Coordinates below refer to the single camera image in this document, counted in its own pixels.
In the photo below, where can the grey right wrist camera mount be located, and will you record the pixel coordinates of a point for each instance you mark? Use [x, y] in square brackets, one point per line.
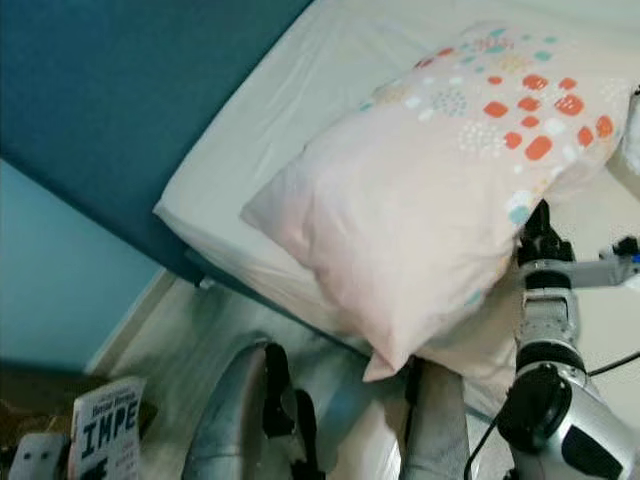
[600, 270]

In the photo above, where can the white book blue letters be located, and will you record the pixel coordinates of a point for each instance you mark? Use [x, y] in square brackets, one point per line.
[108, 440]

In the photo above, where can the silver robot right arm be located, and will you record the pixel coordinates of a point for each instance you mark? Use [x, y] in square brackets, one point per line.
[550, 410]

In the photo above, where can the silver robot right leg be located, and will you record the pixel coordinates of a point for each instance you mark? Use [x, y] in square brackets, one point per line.
[440, 440]

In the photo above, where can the clear plastic bag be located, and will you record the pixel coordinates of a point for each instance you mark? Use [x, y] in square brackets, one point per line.
[632, 140]

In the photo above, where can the pink pillow orange dots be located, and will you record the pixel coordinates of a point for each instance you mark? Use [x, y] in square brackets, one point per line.
[420, 210]

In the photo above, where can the blue fabric headboard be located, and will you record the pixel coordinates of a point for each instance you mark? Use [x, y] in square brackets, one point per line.
[110, 90]

